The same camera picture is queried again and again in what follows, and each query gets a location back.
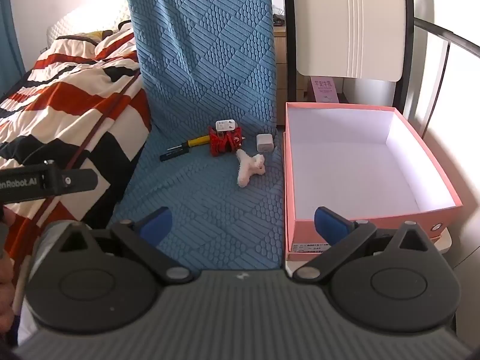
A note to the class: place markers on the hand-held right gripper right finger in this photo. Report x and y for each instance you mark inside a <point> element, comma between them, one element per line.
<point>330,227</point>

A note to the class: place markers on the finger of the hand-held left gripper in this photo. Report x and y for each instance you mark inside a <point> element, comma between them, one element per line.
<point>80,180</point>

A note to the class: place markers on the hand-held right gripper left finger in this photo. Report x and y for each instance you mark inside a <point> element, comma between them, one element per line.
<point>158,225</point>

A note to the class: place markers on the pink cardboard box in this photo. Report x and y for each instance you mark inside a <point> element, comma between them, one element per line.
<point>356,165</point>

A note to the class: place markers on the white bone shaped toy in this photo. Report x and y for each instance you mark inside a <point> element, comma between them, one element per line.
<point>247,167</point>

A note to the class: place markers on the red and black toy robot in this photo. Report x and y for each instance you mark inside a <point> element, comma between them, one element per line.
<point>221,143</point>

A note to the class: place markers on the white plug adapter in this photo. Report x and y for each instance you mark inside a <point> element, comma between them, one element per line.
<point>227,125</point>

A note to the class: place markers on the person's left hand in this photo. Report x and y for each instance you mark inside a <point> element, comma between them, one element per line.
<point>4,221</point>

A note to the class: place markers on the red white black striped blanket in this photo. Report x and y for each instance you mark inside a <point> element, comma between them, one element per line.
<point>75,93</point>

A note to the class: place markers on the yellow plastic piece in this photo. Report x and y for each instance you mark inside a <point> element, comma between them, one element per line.
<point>198,141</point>

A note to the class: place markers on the white cube charger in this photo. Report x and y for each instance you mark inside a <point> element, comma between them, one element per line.
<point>265,144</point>

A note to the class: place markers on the pink milk carton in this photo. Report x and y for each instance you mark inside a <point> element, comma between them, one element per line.
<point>324,90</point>

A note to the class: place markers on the white pillow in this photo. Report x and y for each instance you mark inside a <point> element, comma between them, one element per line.
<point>75,22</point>

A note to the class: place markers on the teal curtain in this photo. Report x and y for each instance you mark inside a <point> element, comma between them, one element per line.
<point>7,26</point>

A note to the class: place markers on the blue textured cushion cover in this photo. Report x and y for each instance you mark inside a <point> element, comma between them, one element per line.
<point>210,63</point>

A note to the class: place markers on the wooden nightstand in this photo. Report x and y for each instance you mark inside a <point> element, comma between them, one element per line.
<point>279,63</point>

